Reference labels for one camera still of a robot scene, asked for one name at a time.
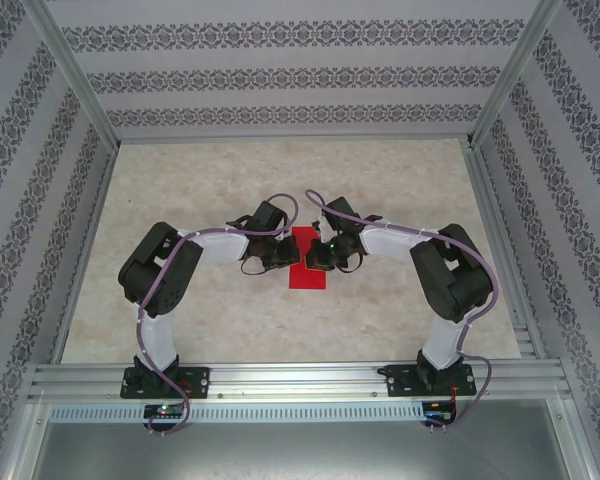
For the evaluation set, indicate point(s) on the red paper sheet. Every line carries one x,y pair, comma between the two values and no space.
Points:
307,280

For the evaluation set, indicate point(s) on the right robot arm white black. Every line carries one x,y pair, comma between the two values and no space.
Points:
445,335

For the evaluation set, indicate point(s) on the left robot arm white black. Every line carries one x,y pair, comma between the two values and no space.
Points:
157,335

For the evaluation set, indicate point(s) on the grey metal sheet panel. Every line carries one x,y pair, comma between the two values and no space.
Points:
300,455

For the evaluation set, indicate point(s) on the aluminium frame cross beam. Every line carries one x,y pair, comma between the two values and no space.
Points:
290,138

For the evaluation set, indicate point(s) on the aluminium mounting rail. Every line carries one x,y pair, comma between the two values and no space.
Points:
290,380

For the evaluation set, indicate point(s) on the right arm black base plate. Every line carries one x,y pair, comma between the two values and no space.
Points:
402,380

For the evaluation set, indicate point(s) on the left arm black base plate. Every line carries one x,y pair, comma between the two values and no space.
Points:
195,382

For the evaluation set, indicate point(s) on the right aluminium side rail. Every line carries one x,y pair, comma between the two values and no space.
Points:
510,250

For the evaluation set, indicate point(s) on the aluminium side rail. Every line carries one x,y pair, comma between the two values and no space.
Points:
80,265
510,250

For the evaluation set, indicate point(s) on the left aluminium side rail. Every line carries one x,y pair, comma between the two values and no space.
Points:
80,265

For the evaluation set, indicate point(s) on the right aluminium frame post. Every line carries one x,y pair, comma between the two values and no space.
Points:
515,65

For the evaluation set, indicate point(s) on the aluminium frame post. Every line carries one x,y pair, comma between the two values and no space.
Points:
70,65
515,65

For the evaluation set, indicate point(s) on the left aluminium frame post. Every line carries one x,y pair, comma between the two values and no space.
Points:
70,65

